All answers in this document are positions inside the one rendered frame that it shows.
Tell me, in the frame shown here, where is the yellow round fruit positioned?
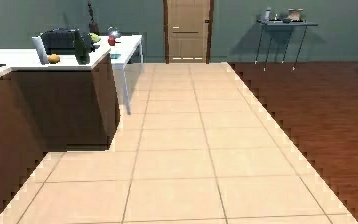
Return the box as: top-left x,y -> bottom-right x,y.
47,53 -> 61,65

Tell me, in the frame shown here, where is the light wooden room door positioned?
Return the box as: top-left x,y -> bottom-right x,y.
163,0 -> 215,65

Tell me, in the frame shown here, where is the white bottle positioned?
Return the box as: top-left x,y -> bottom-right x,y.
260,6 -> 272,24

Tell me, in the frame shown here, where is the black and white appliance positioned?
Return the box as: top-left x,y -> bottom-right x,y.
31,28 -> 92,66

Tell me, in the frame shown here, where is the brown kitchen counter white top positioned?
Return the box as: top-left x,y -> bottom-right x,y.
0,45 -> 121,214

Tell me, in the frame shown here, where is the grey side table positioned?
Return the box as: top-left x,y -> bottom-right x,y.
254,19 -> 319,72

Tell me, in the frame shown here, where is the white table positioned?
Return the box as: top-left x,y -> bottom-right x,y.
99,34 -> 145,116

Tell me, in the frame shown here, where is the dark plant vase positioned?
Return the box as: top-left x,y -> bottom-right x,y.
86,1 -> 101,36

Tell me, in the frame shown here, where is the dark green bottle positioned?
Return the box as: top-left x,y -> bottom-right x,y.
74,29 -> 91,66

